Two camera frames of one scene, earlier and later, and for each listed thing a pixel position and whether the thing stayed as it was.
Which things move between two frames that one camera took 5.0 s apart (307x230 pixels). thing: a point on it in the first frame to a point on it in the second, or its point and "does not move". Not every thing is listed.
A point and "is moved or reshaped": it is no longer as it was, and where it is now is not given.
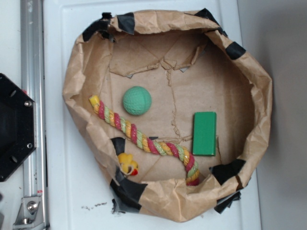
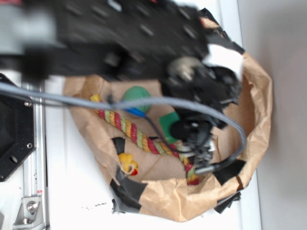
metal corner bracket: [30, 215] does not move
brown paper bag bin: [177, 113] does not move
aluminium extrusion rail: [32, 84] does not move
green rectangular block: [204, 133] is moved or reshaped
